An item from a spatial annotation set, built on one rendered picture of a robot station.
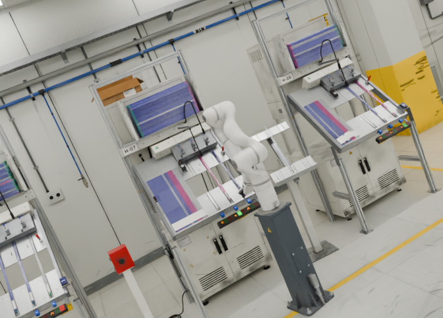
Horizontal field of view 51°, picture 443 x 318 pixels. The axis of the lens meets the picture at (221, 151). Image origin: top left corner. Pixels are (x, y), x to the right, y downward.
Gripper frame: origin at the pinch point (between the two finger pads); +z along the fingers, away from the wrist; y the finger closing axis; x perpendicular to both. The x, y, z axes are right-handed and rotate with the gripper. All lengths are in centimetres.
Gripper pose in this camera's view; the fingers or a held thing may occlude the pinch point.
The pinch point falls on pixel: (248, 193)
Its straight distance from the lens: 326.4
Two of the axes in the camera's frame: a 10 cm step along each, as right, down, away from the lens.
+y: 8.6, -4.2, 2.8
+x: -5.0, -6.6, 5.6
